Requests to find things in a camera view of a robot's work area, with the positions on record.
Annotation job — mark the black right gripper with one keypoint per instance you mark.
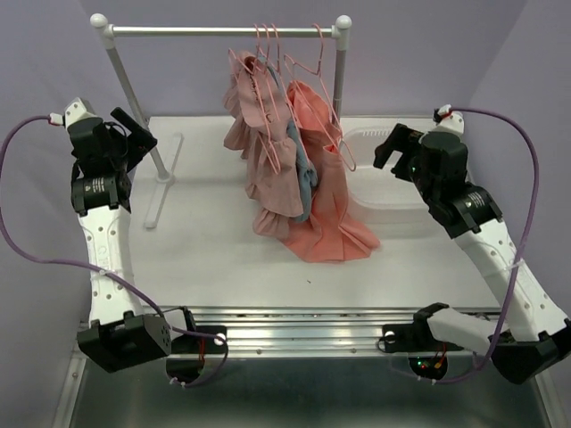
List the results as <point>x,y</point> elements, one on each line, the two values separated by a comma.
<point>402,137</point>

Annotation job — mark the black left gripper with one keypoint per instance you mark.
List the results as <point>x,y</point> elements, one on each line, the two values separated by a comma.
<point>140,142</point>

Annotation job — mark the salmon orange skirt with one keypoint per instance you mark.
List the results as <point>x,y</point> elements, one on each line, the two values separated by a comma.
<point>330,234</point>

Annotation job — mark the pink hanger holding skirt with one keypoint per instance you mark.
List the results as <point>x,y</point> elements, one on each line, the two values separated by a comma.
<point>324,112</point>

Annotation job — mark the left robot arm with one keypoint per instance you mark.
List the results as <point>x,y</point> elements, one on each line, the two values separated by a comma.
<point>121,334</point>

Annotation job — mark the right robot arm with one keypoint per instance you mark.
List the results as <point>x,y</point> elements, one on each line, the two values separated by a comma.
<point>532,332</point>

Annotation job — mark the pink hanger holding dress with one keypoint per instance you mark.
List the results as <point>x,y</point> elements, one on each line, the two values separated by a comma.
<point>256,103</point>

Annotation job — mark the pink hanger holding denim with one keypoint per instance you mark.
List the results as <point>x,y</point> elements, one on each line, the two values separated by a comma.
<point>273,42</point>

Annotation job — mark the translucent white plastic basin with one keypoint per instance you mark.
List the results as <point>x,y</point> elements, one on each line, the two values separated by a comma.
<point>377,197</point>

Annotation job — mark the blue denim garment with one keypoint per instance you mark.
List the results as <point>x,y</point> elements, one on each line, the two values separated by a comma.
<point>305,178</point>

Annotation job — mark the pale pink ruffled dress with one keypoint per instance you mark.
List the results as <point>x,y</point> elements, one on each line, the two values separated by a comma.
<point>265,223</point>

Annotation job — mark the white clothes rack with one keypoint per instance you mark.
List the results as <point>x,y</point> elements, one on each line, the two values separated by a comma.
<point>165,165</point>

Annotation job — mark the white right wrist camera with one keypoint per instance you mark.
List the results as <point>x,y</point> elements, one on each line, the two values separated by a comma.
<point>448,120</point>

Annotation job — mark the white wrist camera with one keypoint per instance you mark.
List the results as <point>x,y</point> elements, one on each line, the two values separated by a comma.
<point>77,110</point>
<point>448,120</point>

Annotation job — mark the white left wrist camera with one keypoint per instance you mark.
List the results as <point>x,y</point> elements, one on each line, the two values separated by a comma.
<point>77,110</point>

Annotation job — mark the pink wire hanger leftmost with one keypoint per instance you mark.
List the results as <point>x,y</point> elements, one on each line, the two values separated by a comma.
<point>259,44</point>

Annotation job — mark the aluminium mounting rail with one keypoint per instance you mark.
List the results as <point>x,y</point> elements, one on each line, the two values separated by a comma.
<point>303,332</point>

